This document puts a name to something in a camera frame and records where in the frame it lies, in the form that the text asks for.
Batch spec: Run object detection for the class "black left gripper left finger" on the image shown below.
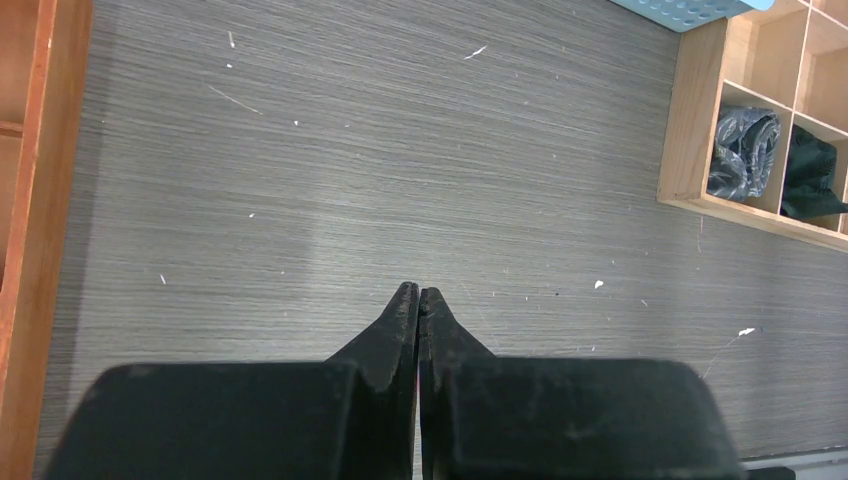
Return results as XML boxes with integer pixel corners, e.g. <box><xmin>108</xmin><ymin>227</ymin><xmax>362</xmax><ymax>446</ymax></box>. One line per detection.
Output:
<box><xmin>45</xmin><ymin>282</ymin><xmax>419</xmax><ymax>479</ymax></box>

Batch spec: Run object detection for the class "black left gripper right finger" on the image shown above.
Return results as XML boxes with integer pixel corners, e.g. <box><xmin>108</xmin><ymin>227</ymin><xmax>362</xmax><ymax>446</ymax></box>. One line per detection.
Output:
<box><xmin>419</xmin><ymin>288</ymin><xmax>746</xmax><ymax>479</ymax></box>

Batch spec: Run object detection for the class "grey patterned rolled tie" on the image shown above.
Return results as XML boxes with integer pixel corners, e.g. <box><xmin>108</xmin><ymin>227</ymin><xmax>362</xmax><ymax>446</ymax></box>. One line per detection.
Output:
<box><xmin>706</xmin><ymin>105</ymin><xmax>781</xmax><ymax>202</ymax></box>

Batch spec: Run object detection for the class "dark green rolled tie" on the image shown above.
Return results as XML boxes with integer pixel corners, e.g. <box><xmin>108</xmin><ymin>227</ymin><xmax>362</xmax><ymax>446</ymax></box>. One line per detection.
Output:
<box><xmin>781</xmin><ymin>126</ymin><xmax>847</xmax><ymax>220</ymax></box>

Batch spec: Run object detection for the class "light blue plastic basket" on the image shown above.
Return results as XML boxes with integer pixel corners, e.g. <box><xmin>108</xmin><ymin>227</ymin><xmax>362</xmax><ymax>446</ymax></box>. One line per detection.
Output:
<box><xmin>612</xmin><ymin>0</ymin><xmax>775</xmax><ymax>33</ymax></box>

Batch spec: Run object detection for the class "light wooden compartment tray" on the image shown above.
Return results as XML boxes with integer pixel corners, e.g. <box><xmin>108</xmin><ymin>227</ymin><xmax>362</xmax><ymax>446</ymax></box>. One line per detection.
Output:
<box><xmin>638</xmin><ymin>1</ymin><xmax>847</xmax><ymax>251</ymax></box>

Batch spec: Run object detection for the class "orange wooden compartment tray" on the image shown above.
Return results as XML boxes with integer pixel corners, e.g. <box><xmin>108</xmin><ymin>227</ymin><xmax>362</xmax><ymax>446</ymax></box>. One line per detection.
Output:
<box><xmin>1</xmin><ymin>1</ymin><xmax>93</xmax><ymax>479</ymax></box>

